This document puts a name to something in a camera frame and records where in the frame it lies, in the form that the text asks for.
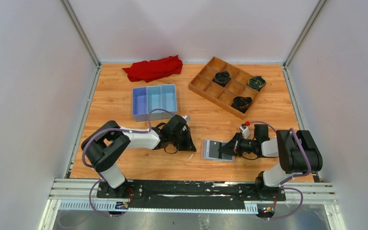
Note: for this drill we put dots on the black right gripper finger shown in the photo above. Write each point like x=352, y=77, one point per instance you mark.
x=228, y=149
x=236, y=140

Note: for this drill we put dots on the dark grey card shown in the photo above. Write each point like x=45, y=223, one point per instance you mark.
x=227, y=158

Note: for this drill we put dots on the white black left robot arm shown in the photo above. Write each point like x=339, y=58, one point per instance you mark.
x=102, y=149

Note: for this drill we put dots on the black red rolled sock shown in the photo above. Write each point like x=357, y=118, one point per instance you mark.
x=241, y=104

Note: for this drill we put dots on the blue three-compartment tray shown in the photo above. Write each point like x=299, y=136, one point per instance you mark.
x=154, y=102

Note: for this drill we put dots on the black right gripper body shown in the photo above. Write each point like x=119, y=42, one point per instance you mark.
x=235, y=147

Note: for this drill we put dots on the black yellow rolled sock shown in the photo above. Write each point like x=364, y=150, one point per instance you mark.
x=256, y=83

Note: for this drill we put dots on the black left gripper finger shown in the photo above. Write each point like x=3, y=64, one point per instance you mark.
x=189, y=137
x=187, y=147

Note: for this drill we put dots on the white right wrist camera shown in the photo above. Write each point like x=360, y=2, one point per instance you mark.
x=244, y=129

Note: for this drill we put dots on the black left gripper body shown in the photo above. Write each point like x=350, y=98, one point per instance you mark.
x=185, y=139

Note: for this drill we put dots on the red cloth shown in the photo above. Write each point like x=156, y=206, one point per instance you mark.
x=154, y=69

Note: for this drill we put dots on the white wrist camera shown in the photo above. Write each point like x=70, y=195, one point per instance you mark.
x=244, y=129
x=186, y=118

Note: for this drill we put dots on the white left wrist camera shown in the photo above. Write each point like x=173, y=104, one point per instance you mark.
x=186, y=118

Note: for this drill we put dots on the aluminium frame rail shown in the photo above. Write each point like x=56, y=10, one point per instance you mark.
x=80, y=194

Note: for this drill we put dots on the grey VIP card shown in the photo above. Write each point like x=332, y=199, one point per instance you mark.
x=211, y=151

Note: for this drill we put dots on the black rolled sock in tray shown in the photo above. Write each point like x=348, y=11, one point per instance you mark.
x=222, y=78

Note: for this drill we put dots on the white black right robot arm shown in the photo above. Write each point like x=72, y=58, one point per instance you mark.
x=297, y=153

